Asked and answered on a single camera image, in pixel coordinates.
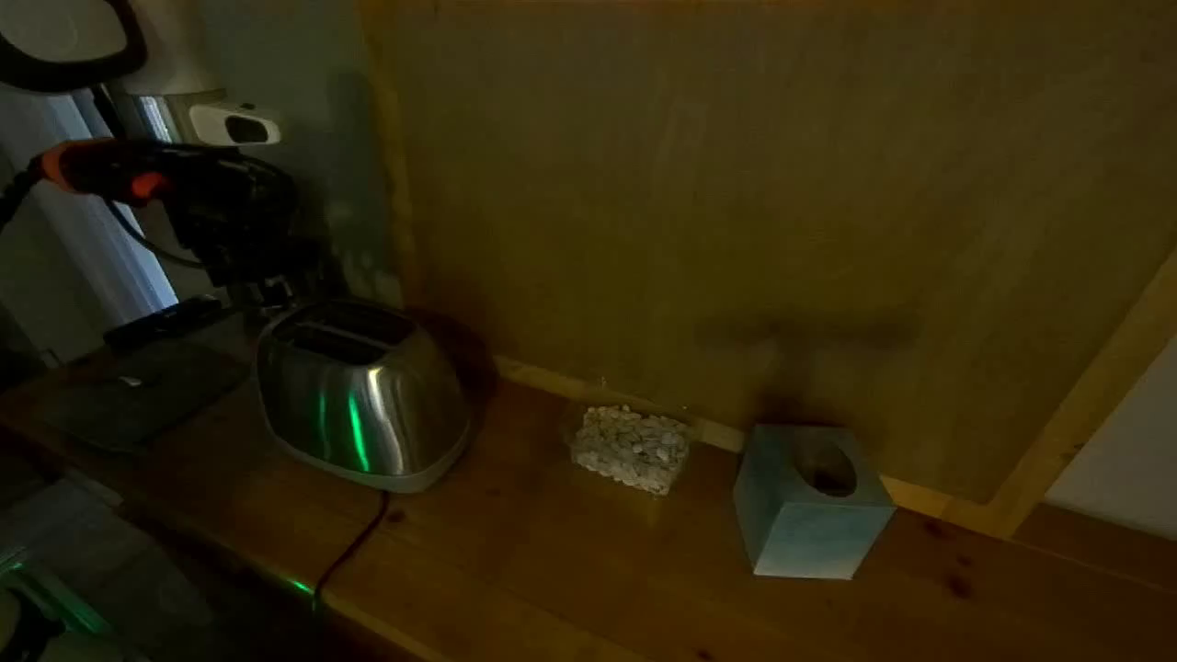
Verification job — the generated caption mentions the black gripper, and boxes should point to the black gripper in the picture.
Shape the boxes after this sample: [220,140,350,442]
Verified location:
[163,147,337,315]

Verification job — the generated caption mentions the stainless steel toaster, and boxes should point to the stainless steel toaster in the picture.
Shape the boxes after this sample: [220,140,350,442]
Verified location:
[253,296,476,498]

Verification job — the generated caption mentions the grey drying mat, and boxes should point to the grey drying mat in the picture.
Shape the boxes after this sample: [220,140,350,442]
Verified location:
[42,335,257,461]

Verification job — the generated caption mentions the large wooden backboard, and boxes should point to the large wooden backboard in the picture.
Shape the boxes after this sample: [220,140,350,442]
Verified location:
[364,0,1177,546]

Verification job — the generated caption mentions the blue cube box with hole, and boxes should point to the blue cube box with hole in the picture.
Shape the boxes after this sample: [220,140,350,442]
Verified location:
[730,418,897,584]

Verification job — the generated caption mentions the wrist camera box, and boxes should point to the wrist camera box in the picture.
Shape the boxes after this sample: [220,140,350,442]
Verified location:
[131,89,285,151]

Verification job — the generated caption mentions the orange cable connector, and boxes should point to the orange cable connector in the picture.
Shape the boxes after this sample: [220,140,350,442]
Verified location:
[34,136,176,208]

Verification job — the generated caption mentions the black toaster power cable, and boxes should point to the black toaster power cable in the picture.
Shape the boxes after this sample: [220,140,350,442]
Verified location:
[313,491,396,606]

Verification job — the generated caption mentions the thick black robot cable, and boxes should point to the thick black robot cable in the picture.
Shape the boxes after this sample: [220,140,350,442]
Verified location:
[0,0,152,96]

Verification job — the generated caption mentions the green lit robot base mount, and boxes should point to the green lit robot base mount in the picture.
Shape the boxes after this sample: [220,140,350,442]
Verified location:
[0,547,116,662]

